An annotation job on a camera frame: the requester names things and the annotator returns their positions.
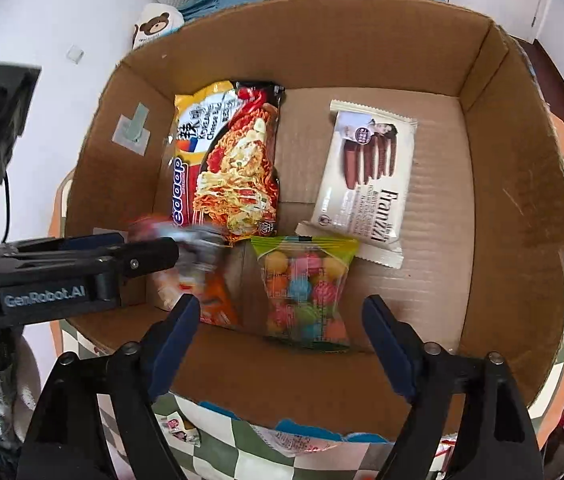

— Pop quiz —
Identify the black cable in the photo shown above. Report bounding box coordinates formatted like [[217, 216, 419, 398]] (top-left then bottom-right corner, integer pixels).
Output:
[[0, 145, 13, 243]]

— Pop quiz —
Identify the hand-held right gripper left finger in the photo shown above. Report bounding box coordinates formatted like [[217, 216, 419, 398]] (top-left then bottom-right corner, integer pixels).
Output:
[[21, 294, 201, 480]]

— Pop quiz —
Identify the orange snack packet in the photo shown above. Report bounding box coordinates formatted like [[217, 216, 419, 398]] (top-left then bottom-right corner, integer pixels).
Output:
[[154, 265, 240, 328]]

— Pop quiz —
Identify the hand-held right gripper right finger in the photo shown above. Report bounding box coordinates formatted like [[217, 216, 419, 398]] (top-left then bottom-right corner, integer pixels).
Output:
[[362, 294, 545, 480]]

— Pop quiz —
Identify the white pink flat packet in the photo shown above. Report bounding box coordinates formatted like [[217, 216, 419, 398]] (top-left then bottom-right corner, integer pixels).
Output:
[[257, 420, 363, 457]]

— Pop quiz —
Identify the yellow red noodle packet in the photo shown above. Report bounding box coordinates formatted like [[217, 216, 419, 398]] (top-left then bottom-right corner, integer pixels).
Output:
[[168, 80, 287, 247]]

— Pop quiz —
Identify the colourful candy ball bag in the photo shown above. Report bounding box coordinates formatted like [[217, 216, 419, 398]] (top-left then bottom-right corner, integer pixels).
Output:
[[251, 235, 360, 353]]

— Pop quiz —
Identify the cardboard box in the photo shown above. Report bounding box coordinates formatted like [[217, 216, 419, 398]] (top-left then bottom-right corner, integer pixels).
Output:
[[64, 0, 564, 443]]

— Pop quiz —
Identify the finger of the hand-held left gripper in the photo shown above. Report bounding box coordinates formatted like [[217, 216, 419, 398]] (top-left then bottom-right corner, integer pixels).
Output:
[[64, 231, 130, 252], [0, 236, 181, 286]]

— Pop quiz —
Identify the red silver snack packet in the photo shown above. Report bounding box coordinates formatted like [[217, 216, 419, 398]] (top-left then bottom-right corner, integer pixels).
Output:
[[127, 215, 227, 281]]

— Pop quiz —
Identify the white wafer biscuit packet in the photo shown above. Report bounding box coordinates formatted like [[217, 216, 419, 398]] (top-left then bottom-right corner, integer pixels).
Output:
[[294, 100, 419, 268]]

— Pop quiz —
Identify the green white checkered mat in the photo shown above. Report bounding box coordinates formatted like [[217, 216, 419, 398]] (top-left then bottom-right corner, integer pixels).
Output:
[[47, 110, 564, 480]]

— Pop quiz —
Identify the small printed candy wrapper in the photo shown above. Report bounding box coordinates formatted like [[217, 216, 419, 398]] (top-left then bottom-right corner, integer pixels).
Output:
[[159, 410, 203, 446]]

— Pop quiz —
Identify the bear print pillow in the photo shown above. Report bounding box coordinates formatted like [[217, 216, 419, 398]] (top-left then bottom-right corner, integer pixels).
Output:
[[132, 3, 185, 51]]

